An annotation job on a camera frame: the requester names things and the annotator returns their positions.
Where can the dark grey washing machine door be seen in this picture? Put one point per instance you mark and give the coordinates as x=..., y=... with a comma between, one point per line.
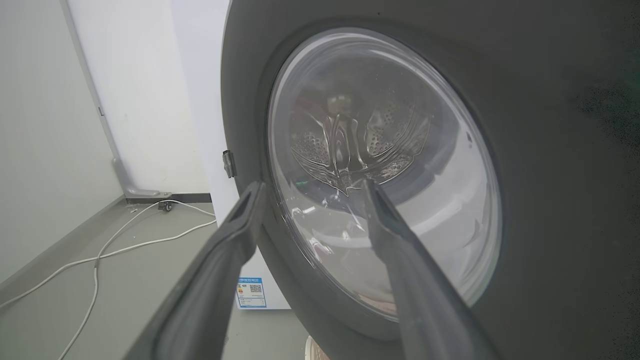
x=550, y=175

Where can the steel perforated washing drum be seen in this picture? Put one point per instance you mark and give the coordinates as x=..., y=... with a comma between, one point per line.
x=370, y=145

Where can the blue energy label sticker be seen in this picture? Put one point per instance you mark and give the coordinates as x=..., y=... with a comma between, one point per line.
x=250, y=292

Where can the white washing machine body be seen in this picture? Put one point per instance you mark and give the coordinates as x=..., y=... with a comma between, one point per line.
x=205, y=100

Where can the white partition panel grey frame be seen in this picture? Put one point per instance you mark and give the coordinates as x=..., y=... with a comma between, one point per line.
x=145, y=90

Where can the white plastic laundry basket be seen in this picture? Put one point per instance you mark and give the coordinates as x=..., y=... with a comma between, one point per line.
x=316, y=350

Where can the small black caster wheel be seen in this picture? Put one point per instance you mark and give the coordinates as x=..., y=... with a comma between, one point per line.
x=165, y=206

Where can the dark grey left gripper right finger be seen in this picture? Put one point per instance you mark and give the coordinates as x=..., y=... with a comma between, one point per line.
x=425, y=300

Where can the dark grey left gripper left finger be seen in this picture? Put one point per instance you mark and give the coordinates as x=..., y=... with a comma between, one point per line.
x=210, y=280

